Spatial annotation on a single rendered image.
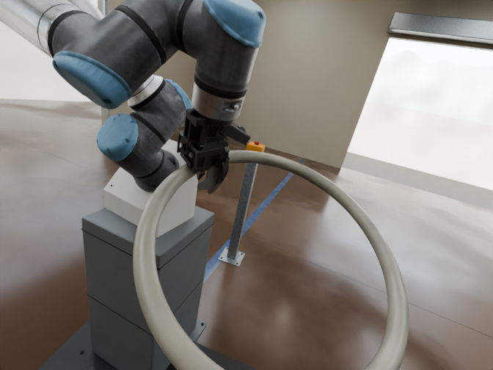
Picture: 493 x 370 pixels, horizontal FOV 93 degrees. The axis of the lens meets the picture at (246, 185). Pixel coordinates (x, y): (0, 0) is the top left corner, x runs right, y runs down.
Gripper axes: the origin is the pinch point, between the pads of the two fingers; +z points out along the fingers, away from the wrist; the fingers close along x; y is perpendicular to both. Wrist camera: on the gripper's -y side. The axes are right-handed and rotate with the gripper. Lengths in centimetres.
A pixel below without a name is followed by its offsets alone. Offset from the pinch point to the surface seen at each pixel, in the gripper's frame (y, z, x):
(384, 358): 0.9, -8.1, 45.1
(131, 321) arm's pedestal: 21, 82, -3
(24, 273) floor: 62, 151, -89
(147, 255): 21.4, -8.4, 15.2
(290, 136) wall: -499, 275, -264
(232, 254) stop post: -72, 148, -25
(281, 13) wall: -509, 36, -449
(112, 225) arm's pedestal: 16, 48, -30
